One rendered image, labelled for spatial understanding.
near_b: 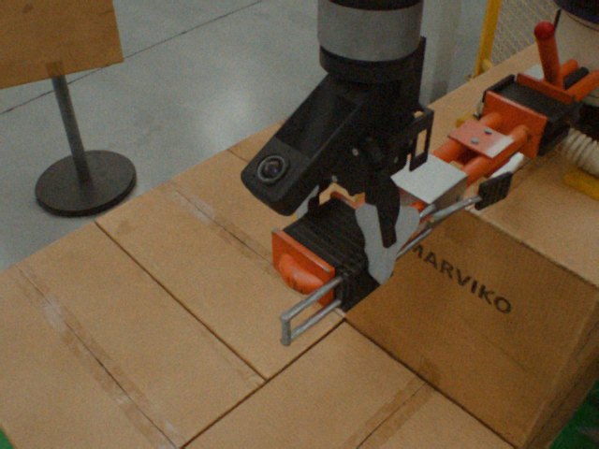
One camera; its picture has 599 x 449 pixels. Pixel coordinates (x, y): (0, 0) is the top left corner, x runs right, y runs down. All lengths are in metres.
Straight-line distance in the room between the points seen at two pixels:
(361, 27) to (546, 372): 0.64
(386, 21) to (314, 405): 0.79
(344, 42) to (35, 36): 1.52
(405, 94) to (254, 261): 0.86
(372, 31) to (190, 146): 2.22
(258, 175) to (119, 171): 2.06
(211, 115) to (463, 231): 2.05
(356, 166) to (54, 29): 1.48
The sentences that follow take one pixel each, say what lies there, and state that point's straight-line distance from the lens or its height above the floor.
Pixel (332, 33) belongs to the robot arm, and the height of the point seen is 1.29.
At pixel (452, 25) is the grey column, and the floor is 0.46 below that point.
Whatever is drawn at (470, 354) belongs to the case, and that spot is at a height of 0.68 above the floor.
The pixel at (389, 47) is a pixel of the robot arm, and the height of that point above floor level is 1.29.
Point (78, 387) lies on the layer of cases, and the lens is 1.18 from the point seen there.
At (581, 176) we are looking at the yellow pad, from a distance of 0.94.
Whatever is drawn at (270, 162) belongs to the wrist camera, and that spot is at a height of 1.21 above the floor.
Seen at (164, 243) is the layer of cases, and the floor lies 0.54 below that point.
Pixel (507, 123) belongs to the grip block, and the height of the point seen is 1.07.
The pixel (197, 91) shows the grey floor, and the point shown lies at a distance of 3.01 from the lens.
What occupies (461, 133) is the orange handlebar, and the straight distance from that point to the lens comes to 0.73.
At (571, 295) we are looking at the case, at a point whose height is 0.91.
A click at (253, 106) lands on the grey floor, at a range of 2.86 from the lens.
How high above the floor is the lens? 1.48
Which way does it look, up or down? 42 degrees down
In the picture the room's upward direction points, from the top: straight up
